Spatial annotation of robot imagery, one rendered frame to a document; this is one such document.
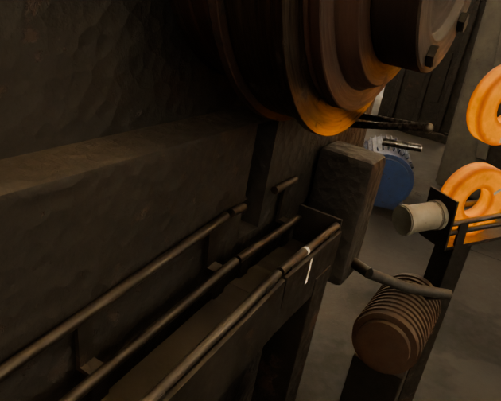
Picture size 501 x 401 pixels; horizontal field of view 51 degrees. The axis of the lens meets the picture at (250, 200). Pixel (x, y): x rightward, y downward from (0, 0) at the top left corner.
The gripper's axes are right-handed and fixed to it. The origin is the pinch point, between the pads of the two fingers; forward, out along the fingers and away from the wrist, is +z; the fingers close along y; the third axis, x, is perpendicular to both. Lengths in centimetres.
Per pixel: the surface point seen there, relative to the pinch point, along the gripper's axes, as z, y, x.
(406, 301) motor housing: -9.6, -17.2, -37.7
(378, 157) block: -2.7, -28.5, -11.6
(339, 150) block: 0.3, -34.3, -11.6
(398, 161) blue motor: 122, 99, -67
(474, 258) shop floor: 74, 118, -95
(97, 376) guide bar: -30, -78, -22
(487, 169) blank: -2.4, -0.7, -13.9
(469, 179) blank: -2.2, -4.2, -16.0
